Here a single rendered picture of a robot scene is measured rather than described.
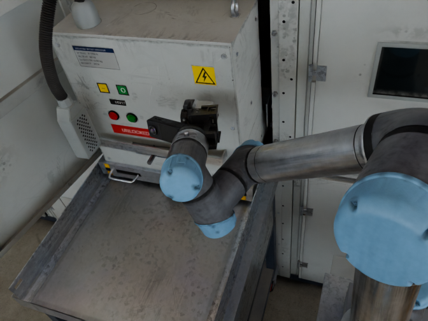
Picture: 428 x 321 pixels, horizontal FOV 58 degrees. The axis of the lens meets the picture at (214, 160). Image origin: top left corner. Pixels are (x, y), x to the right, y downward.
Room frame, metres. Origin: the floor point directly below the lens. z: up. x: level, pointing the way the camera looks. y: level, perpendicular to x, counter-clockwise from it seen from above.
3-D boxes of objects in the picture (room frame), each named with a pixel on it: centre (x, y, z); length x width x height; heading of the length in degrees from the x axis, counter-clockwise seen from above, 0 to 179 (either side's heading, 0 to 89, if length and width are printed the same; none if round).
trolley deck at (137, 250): (0.74, 0.20, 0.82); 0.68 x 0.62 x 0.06; 154
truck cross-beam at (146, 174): (0.87, 0.13, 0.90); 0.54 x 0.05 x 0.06; 64
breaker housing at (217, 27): (1.09, 0.03, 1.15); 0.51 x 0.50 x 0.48; 154
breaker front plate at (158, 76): (0.86, 0.14, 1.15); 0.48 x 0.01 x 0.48; 64
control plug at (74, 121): (0.89, 0.36, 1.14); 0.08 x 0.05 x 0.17; 154
